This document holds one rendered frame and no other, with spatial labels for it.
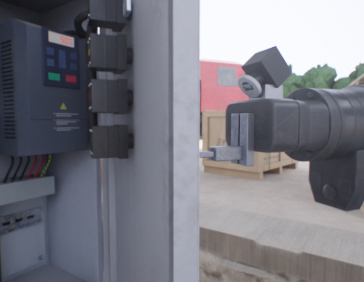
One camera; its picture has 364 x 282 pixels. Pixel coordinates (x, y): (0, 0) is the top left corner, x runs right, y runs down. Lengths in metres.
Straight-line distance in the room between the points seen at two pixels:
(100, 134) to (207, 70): 9.73
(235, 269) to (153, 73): 1.57
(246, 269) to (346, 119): 1.53
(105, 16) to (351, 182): 0.34
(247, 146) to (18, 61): 0.41
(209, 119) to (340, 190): 3.29
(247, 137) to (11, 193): 0.50
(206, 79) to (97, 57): 9.64
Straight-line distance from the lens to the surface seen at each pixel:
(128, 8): 0.27
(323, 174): 0.36
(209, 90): 9.98
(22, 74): 0.54
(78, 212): 0.68
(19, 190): 0.65
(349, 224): 2.17
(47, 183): 0.68
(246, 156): 0.26
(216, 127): 3.53
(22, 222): 0.74
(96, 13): 0.41
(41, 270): 0.80
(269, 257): 1.72
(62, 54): 0.56
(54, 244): 0.79
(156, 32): 0.31
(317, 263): 1.66
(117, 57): 0.39
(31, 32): 0.55
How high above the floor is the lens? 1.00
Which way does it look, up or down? 4 degrees down
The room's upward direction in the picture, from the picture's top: straight up
